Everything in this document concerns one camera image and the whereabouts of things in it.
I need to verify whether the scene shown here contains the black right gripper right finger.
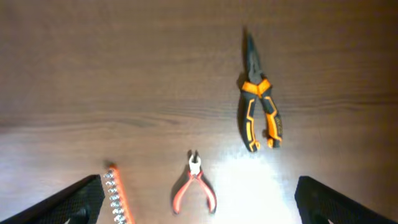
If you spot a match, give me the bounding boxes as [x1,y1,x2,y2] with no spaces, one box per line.
[295,176,397,224]

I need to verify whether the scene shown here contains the orange black long-nose pliers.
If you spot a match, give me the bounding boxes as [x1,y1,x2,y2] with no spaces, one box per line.
[240,30,283,152]

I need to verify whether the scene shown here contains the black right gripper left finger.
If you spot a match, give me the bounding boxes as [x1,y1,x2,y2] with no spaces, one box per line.
[1,174,105,224]

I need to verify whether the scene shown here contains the red handled cutting pliers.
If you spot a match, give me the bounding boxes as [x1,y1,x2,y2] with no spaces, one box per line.
[170,151,218,215]

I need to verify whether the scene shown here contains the orange socket bit rail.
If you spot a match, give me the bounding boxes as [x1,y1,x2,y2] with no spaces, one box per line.
[103,164,136,224]

